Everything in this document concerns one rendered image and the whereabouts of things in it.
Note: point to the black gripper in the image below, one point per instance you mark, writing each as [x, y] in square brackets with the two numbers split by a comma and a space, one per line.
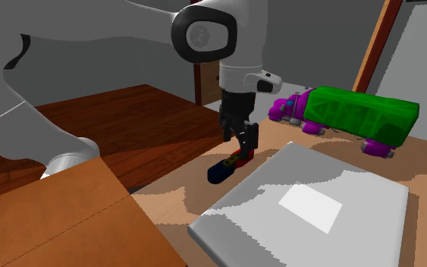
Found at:
[237, 105]

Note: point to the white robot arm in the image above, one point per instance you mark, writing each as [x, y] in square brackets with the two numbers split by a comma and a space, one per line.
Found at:
[87, 44]

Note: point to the dark blue and red tool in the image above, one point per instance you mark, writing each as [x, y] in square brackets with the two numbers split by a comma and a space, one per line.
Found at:
[220, 172]

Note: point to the brown wooden door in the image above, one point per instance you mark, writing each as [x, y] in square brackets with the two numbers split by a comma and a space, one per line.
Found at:
[209, 83]

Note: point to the grey closed laptop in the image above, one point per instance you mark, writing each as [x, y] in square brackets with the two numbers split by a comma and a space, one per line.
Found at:
[309, 222]

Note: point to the purple and green toy truck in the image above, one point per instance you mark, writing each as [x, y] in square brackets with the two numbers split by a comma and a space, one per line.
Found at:
[361, 112]

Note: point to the brown robot stand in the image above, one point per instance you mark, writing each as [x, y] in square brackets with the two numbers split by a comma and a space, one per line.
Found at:
[69, 222]

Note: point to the brown wooden door frame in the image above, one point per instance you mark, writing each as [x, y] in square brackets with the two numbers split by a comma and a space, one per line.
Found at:
[377, 44]

